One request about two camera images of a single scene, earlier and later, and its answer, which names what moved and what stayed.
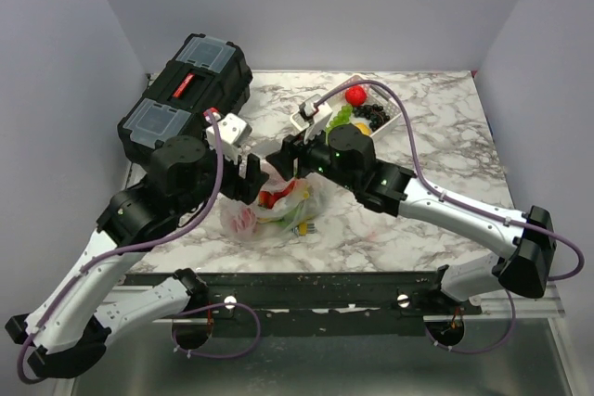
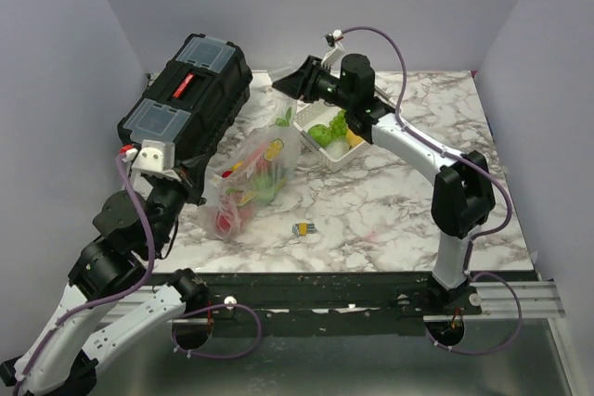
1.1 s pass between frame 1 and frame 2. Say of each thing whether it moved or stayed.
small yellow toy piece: stayed
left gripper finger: moved
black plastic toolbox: stayed
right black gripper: moved
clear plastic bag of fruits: moved
